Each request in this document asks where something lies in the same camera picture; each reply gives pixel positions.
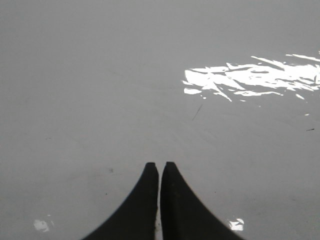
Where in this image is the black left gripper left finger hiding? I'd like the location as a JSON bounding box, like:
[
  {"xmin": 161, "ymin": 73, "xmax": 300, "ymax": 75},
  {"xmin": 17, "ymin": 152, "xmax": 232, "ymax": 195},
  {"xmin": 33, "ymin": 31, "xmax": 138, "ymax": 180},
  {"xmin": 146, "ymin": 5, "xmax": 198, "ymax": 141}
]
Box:
[{"xmin": 84, "ymin": 162, "xmax": 159, "ymax": 240}]

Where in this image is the white whiteboard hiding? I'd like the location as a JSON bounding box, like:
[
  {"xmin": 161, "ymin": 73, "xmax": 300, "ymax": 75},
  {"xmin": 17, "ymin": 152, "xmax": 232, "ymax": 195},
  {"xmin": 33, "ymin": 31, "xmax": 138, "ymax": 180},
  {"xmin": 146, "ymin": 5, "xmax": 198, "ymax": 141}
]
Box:
[{"xmin": 0, "ymin": 0, "xmax": 320, "ymax": 240}]

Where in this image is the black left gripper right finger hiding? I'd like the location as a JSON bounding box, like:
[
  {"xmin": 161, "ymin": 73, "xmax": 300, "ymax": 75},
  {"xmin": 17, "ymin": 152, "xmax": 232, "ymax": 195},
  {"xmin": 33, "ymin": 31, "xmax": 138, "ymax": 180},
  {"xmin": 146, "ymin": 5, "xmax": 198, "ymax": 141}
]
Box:
[{"xmin": 160, "ymin": 162, "xmax": 241, "ymax": 240}]

